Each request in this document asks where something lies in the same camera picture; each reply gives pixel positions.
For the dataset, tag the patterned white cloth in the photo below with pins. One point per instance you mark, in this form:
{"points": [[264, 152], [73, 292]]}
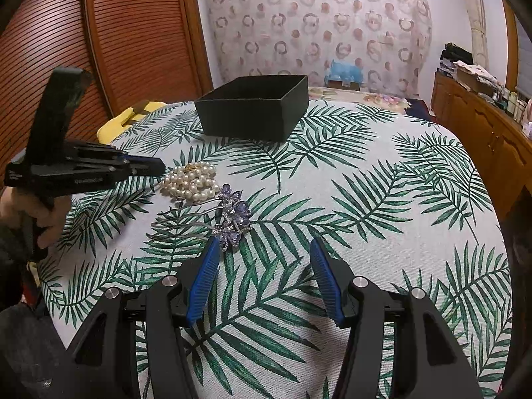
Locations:
{"points": [[474, 70]]}

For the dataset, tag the green leaf print tablecloth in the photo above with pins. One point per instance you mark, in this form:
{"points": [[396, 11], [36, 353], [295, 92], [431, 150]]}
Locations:
{"points": [[374, 237]]}

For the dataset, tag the yellow plush toy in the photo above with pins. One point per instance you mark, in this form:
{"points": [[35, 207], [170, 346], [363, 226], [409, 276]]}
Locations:
{"points": [[112, 131]]}

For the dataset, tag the grey window blind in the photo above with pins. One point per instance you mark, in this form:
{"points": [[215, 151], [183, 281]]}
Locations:
{"points": [[524, 58]]}

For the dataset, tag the small wooden box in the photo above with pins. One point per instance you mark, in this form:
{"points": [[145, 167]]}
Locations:
{"points": [[345, 85]]}

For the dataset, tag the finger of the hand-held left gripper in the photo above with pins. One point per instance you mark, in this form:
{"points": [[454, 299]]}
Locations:
{"points": [[141, 167], [95, 153]]}

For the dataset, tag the white wrapped air conditioner pipe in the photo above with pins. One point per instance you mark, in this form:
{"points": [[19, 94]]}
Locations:
{"points": [[478, 20]]}

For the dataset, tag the blue bag on box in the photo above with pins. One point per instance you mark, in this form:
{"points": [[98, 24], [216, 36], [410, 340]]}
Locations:
{"points": [[343, 70]]}

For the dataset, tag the dark folded clothes pile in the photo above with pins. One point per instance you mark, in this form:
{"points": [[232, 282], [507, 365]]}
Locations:
{"points": [[457, 56]]}

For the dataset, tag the black box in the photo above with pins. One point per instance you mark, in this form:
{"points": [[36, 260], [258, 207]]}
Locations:
{"points": [[245, 120]]}

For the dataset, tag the floral bed blanket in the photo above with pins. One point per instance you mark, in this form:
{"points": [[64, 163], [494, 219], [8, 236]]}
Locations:
{"points": [[365, 99]]}

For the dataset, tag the wooden sideboard cabinet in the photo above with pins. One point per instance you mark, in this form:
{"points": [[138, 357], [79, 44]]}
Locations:
{"points": [[478, 133]]}

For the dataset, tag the purple flower hair comb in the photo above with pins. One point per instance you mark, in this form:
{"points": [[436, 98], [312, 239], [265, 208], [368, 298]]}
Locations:
{"points": [[235, 216]]}

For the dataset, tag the brown louvered wooden wardrobe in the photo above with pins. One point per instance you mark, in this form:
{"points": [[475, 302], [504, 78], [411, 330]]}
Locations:
{"points": [[137, 41]]}

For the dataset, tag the dark blue blanket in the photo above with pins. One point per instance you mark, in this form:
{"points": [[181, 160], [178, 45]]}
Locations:
{"points": [[419, 108]]}

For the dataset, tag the brown cardboard box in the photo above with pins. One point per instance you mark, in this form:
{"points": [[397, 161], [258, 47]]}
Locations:
{"points": [[474, 84]]}

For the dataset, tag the person's left hand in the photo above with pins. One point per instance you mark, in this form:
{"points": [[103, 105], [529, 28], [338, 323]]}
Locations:
{"points": [[52, 220]]}

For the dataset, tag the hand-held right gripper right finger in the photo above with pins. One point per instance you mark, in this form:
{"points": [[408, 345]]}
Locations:
{"points": [[328, 286]]}

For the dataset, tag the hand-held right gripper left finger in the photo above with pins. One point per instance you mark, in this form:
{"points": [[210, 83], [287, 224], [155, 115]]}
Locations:
{"points": [[203, 282]]}

